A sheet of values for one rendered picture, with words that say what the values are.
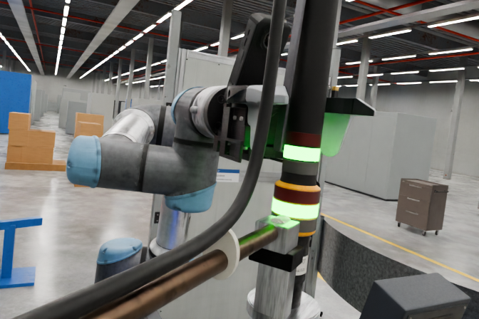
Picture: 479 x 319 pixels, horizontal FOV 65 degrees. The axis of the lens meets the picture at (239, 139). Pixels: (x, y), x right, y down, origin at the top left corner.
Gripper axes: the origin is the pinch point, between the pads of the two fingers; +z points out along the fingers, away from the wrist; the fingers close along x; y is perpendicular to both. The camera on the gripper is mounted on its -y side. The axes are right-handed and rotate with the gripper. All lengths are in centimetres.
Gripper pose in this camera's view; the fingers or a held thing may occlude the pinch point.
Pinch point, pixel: (328, 98)
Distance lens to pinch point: 33.5
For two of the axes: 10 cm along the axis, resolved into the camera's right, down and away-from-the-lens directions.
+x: -8.9, -0.8, -4.5
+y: -1.1, 9.9, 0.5
